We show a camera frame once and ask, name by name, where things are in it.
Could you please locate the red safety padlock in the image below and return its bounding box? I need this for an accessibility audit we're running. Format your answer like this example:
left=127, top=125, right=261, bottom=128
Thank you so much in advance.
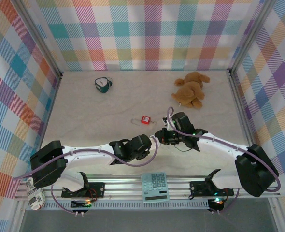
left=130, top=115, right=151, bottom=126

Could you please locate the brown teddy bear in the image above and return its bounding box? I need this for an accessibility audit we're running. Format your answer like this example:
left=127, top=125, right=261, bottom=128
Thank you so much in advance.
left=171, top=71, right=211, bottom=109

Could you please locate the grey calculator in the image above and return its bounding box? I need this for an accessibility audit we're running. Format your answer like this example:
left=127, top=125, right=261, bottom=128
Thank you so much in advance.
left=141, top=172, right=170, bottom=203

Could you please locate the small circuit board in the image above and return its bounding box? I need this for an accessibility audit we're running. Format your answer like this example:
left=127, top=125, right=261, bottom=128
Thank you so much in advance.
left=208, top=197, right=226, bottom=211
left=71, top=199, right=94, bottom=209

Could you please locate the white cylinder with printed labels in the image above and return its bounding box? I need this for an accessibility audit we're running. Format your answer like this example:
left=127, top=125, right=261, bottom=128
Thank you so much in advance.
left=25, top=177, right=46, bottom=211

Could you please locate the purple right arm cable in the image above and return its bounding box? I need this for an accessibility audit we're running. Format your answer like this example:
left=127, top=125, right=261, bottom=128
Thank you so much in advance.
left=166, top=106, right=282, bottom=215

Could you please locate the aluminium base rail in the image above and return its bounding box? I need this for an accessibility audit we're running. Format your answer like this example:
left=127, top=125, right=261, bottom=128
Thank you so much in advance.
left=14, top=175, right=282, bottom=201

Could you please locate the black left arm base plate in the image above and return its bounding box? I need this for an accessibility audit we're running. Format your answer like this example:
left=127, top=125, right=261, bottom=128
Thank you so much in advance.
left=61, top=181, right=106, bottom=199

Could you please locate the white slotted cable duct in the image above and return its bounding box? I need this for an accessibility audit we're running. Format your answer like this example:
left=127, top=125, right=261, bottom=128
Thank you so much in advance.
left=26, top=201, right=211, bottom=210

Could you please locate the aluminium side rail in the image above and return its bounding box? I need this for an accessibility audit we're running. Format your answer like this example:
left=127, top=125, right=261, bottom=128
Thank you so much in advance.
left=227, top=69, right=265, bottom=178

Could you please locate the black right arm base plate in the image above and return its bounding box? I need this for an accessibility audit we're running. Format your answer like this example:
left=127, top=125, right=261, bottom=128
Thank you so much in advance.
left=189, top=180, right=235, bottom=198

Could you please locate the aluminium frame post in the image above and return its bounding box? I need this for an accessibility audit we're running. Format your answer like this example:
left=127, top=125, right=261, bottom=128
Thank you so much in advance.
left=229, top=0, right=275, bottom=74
left=16, top=0, right=63, bottom=78

